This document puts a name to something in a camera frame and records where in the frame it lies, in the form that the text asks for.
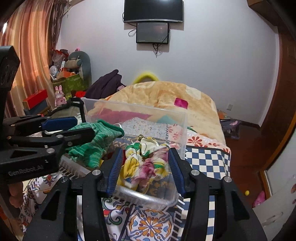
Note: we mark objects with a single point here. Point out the red velvet pouch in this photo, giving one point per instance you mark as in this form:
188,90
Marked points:
123,157

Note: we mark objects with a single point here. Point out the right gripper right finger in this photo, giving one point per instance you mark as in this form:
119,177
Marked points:
234,218

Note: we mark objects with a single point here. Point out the green cardboard box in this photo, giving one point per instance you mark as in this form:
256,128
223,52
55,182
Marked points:
72,83

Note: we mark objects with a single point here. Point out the dark purple clothing pile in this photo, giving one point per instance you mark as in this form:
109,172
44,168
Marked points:
105,86

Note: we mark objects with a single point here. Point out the patterned patchwork bed cover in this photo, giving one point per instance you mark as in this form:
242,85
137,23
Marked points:
128,220

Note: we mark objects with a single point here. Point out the white heart wardrobe door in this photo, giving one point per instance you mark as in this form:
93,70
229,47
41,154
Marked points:
275,211

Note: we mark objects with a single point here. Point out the yellow foam arch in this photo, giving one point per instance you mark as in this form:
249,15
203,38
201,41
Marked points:
145,76

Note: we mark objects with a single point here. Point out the white wall socket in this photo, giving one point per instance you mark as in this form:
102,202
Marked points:
229,106

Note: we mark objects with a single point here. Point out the red gift box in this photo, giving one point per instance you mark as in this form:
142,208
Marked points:
35,99

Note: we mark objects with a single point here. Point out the grey plush neck pillow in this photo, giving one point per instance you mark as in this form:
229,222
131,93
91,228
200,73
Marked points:
80,61

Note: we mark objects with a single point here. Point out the small black wall monitor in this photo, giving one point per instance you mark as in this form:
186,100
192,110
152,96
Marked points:
152,33

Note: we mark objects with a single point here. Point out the yellow fleece blanket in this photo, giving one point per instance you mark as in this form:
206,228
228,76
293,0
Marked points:
200,108

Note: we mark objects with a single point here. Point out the large black wall television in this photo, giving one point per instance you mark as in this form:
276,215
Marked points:
153,10

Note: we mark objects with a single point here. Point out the pink bunny toy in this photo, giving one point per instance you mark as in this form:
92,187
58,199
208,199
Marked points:
60,98

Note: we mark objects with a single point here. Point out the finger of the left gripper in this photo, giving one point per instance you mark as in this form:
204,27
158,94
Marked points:
70,138
57,124

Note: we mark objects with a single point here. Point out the orange striped curtain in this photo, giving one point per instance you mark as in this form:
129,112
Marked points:
33,30

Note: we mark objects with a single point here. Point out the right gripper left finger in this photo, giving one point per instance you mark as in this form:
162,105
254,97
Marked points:
56,218

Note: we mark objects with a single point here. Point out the wooden overhead cabinet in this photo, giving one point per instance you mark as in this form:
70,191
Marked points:
264,8

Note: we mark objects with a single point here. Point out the red cushion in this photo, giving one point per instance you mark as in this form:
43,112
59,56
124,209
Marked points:
80,94

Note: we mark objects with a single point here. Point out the clear plastic storage bin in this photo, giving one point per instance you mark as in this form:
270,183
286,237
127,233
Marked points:
166,126

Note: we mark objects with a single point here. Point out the black speaker box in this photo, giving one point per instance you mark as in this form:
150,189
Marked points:
10,63

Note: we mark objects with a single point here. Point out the brown wooden door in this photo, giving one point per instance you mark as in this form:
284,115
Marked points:
279,123

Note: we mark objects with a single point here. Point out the green knitted cloth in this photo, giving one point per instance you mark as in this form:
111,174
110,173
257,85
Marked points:
91,153

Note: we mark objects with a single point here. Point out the floral fabric scrunchie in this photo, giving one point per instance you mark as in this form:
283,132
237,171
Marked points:
147,161

